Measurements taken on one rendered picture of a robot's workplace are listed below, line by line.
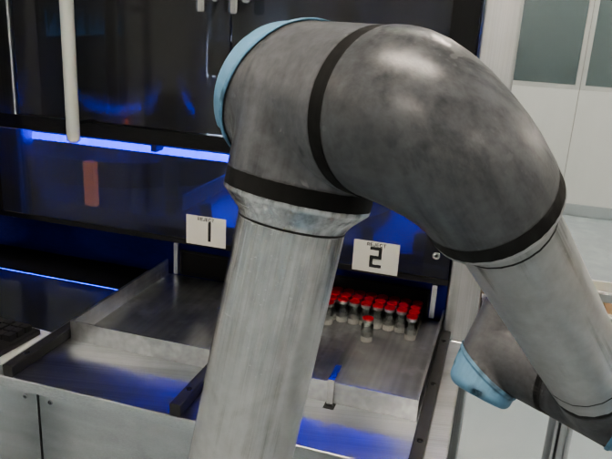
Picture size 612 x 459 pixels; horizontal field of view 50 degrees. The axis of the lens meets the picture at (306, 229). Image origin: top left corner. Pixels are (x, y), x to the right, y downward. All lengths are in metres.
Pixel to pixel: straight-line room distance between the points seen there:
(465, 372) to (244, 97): 0.41
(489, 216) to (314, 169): 0.12
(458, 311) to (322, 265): 0.76
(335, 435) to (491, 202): 0.61
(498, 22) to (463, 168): 0.76
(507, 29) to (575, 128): 4.69
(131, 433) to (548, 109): 4.73
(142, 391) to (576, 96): 5.06
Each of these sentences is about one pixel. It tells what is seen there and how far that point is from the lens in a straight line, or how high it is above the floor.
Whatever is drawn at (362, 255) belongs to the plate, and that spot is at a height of 1.02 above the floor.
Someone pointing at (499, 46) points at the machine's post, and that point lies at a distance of 1.13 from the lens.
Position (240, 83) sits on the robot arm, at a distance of 0.49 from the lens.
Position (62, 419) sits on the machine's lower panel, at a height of 0.50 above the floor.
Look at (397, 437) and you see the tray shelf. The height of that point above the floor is 0.88.
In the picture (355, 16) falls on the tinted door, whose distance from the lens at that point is 1.17.
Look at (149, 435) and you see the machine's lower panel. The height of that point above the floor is 0.52.
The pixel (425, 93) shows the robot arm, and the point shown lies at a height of 1.39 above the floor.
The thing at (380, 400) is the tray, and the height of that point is 0.90.
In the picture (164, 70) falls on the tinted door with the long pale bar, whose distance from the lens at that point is 1.31.
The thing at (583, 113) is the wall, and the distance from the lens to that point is 5.79.
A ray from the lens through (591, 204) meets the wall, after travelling 5.93.
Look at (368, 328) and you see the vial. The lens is 1.19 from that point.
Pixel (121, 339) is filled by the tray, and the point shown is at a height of 0.90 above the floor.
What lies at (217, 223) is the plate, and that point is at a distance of 1.30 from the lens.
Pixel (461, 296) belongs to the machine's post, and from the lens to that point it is 1.22.
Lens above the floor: 1.43
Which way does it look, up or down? 18 degrees down
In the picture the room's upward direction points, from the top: 3 degrees clockwise
